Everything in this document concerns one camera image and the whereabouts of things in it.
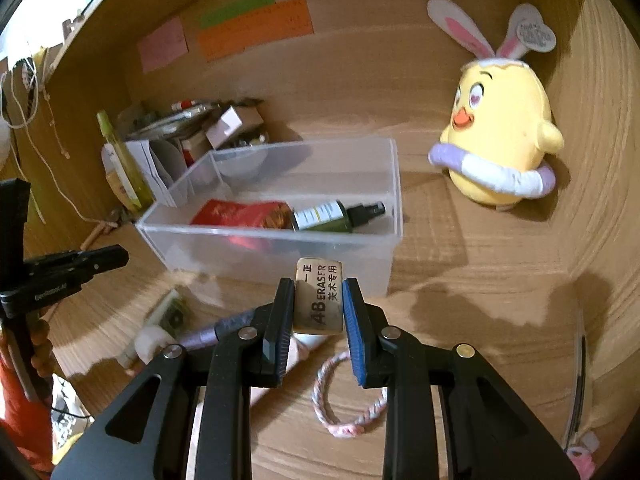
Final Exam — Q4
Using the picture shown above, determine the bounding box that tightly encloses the yellow-green spray bottle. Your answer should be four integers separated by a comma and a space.
96, 110, 153, 211

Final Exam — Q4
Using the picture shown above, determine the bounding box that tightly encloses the purple pen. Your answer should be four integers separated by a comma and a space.
175, 310, 258, 353

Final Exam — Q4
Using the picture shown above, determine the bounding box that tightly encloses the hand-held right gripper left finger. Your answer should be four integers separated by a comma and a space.
50, 276, 296, 480

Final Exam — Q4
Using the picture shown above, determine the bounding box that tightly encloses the white cord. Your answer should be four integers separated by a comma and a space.
0, 50, 108, 226

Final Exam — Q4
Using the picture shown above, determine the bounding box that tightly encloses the dark green spray bottle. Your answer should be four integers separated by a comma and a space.
291, 200, 387, 235

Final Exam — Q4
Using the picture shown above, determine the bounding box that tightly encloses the small pink and white box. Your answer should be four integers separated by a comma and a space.
206, 106, 265, 150

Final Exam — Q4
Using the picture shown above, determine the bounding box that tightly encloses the green sticky note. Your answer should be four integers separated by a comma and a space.
199, 0, 277, 30

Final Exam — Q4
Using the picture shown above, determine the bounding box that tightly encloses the beige eraser with black print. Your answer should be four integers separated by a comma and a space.
291, 256, 347, 336

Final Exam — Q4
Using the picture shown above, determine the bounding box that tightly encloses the pink sticky note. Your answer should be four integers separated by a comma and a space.
137, 16, 190, 73

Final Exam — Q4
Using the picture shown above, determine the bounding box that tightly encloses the white pouch with yellow print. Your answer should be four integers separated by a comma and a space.
101, 144, 136, 208

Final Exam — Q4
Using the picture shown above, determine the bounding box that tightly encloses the clear ballpoint pen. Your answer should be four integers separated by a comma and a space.
562, 305, 588, 451

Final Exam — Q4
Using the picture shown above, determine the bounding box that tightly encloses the clear plastic storage box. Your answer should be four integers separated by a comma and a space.
136, 137, 405, 297

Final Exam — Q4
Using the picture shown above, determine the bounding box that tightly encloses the person's left forearm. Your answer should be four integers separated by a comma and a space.
0, 355, 56, 472

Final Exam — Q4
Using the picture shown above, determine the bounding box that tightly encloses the yellow chick plush toy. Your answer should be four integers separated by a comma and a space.
426, 0, 565, 212

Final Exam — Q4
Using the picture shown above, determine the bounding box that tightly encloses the pink and white charm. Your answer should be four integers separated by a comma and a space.
565, 432, 601, 476

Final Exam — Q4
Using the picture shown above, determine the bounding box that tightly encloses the person's left hand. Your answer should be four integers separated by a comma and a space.
27, 317, 55, 381

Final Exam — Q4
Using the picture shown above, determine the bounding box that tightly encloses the red foil packet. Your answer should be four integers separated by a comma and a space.
190, 199, 296, 231

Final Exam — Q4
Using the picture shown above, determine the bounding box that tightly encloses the white cardboard box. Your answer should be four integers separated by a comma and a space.
125, 139, 168, 207
150, 137, 190, 188

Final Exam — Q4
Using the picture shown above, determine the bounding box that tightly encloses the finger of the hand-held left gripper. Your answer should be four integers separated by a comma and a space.
24, 244, 130, 284

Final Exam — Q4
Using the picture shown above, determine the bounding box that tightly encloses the small green and white case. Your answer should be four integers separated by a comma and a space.
145, 287, 188, 336

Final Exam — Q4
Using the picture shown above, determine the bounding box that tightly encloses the orange sticky note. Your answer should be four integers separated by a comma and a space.
196, 0, 315, 62

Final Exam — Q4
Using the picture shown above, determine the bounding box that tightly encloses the wooden stick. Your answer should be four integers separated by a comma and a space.
80, 222, 108, 251

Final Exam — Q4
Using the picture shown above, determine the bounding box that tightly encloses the pink and blue braided bracelet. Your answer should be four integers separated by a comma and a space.
311, 351, 390, 437

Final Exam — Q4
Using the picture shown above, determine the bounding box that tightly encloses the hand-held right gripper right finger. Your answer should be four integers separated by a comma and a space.
341, 276, 583, 480

